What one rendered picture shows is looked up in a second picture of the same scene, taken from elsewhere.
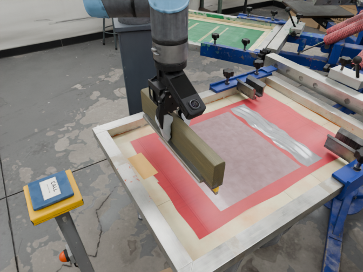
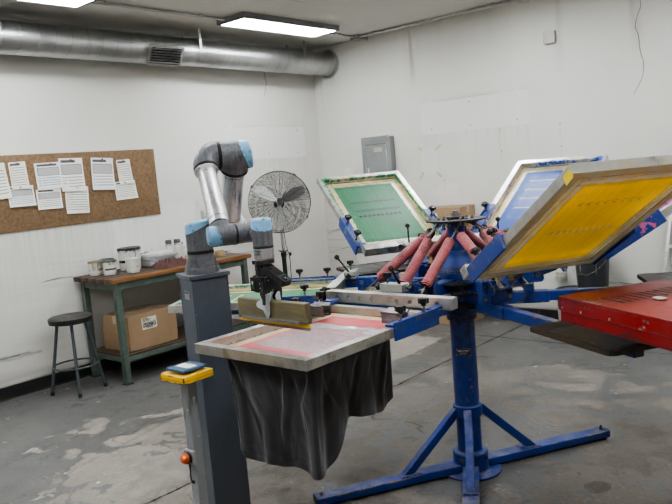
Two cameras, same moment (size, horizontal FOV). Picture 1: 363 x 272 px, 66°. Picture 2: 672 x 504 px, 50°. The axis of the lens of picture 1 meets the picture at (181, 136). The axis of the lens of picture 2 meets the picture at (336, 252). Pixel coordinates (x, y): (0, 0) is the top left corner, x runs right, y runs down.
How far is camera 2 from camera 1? 2.07 m
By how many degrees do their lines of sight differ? 36
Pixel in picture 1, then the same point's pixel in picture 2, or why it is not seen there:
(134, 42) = (205, 289)
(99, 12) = (218, 241)
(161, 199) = not seen: hidden behind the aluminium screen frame
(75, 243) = (197, 435)
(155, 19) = (257, 236)
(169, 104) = (268, 285)
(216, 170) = (306, 308)
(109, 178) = not seen: outside the picture
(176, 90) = (272, 272)
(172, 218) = not seen: hidden behind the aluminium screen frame
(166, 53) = (264, 253)
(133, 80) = (204, 328)
